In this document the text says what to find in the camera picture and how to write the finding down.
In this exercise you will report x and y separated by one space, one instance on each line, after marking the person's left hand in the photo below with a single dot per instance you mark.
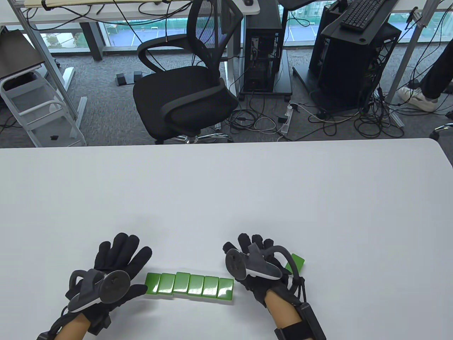
118 253

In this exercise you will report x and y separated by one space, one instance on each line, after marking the person's right hand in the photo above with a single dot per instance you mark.
262 290

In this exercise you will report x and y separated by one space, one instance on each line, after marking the single green-backed mahjong tile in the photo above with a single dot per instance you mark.
298 262

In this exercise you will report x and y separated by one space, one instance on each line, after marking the group of green mahjong tiles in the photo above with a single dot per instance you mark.
189 285

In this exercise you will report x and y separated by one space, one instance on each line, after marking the person's left forearm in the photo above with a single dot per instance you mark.
74 331

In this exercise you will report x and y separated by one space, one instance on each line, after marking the person's right forearm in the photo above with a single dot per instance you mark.
283 311

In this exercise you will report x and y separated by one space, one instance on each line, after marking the grey round hand-mounted controller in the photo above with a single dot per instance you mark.
113 286
235 264

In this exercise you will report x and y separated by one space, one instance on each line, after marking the white metal step stool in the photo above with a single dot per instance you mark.
49 132

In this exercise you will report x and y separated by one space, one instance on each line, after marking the white power strip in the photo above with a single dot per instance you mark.
286 120

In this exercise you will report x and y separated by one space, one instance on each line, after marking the black foot pedal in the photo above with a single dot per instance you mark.
138 76
121 79

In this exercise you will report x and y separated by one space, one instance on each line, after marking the black mesh office chair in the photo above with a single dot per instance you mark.
184 92

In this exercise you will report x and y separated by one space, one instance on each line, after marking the black wheeled tower stand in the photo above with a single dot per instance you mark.
283 85

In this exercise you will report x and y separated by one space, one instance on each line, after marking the dark grey flat board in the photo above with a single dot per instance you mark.
16 53

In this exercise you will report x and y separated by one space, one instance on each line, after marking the chrome chair base leg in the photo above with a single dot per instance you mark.
442 128

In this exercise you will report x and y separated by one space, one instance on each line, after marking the black computer tower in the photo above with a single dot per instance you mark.
263 42

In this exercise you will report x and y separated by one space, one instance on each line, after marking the black desk top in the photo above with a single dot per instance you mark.
354 35

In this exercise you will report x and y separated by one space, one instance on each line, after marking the black keyboard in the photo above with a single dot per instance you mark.
362 14

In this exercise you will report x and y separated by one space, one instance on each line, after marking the aluminium frame post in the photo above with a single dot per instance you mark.
407 56
46 60

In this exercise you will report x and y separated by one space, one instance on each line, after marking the black clamp-mounted camera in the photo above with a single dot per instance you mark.
414 16

